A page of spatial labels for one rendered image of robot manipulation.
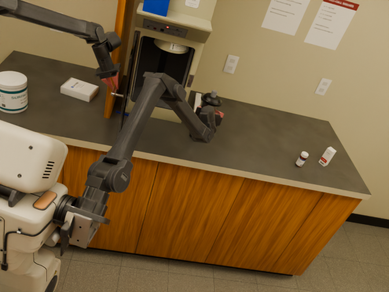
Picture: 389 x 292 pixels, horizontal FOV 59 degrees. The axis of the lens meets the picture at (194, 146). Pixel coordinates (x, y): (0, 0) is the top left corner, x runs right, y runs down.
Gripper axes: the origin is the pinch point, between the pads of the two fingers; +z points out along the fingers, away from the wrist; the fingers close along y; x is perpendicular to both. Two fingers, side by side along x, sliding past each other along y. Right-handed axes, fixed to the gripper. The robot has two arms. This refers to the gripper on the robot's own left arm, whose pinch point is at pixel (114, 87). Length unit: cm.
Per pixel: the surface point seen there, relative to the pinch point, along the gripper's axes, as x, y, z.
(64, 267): 11, 65, 102
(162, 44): -25.1, -21.6, -5.2
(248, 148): -11, -54, 55
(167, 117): -22.1, -14.6, 33.2
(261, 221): 5, -55, 97
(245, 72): -64, -63, 37
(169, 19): -9.8, -29.1, -20.0
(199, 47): -21.2, -38.9, -1.5
